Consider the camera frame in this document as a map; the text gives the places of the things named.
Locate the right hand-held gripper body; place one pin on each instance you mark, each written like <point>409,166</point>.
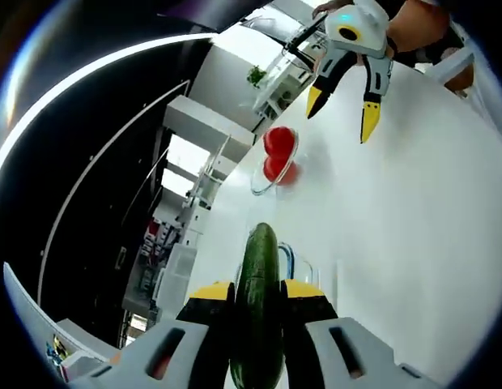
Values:
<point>364,38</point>

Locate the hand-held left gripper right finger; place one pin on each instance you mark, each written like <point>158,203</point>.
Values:
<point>380,364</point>

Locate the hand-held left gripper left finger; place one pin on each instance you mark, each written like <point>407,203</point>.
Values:
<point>198,340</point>

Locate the green cucumber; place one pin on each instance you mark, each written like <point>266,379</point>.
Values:
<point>259,304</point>

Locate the glass rectangular storage container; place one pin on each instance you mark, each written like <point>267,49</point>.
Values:
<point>290,259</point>

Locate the glass bowl storage container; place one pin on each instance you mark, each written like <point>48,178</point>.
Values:
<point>259,187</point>

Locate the white office desk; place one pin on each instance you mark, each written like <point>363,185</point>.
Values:
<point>283,81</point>

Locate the potted green plant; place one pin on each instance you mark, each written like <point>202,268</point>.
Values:
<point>257,76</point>

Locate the white armchair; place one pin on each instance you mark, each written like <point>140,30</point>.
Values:
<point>453,61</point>

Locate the white table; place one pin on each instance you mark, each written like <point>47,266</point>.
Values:
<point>376,243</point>

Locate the pile of snack packets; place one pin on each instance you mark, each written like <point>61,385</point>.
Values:
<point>56,350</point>

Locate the white display shelf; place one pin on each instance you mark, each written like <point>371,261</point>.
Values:
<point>32,316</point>

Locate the wall rack of red boxes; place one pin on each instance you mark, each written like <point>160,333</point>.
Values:
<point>156,239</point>

